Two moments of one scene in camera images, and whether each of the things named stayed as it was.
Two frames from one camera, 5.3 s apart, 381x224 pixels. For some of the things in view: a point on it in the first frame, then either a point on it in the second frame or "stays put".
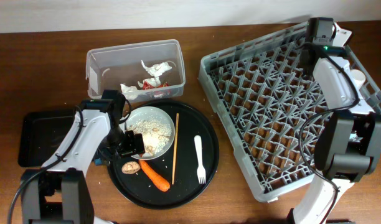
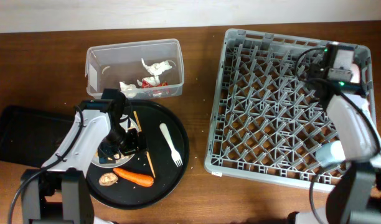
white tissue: (130, 92) stays put
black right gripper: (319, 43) → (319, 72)
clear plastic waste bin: (141, 71) stays put
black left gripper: (134, 145) stays put
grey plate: (157, 127) → (121, 160)
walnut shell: (130, 167) → (108, 178)
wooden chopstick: (175, 148) → (147, 152)
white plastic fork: (201, 172) → (175, 155)
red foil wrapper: (147, 86) stays put
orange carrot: (160, 182) → (140, 180)
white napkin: (157, 70) stays put
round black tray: (181, 175) → (152, 175)
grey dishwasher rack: (261, 92) → (364, 57)
